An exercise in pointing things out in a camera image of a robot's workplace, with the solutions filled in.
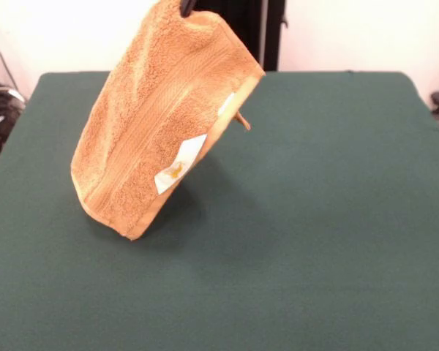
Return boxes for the black robot pedestal frame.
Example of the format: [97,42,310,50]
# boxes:
[195,0,290,72]

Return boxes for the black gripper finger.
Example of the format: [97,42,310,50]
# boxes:
[179,0,198,18]

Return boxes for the dark green table cloth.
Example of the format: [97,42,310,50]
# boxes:
[0,71,439,351]

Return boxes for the tan terry towel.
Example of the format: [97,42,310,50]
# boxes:
[70,6,266,241]

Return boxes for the black cable bundle with plugs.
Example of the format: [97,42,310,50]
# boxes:
[0,32,27,158]

